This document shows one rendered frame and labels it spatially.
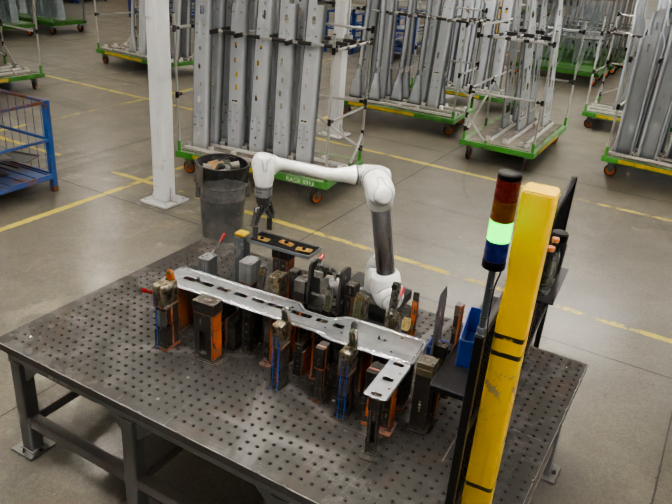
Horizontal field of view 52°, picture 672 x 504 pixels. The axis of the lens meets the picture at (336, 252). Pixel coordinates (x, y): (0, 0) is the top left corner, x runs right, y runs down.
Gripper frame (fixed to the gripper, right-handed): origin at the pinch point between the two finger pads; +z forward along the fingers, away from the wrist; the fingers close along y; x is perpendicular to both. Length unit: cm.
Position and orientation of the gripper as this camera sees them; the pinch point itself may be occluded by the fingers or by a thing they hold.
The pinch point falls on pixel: (262, 232)
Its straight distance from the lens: 361.4
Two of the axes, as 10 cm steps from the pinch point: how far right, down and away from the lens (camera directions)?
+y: -4.5, 3.5, -8.2
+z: -0.7, 9.0, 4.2
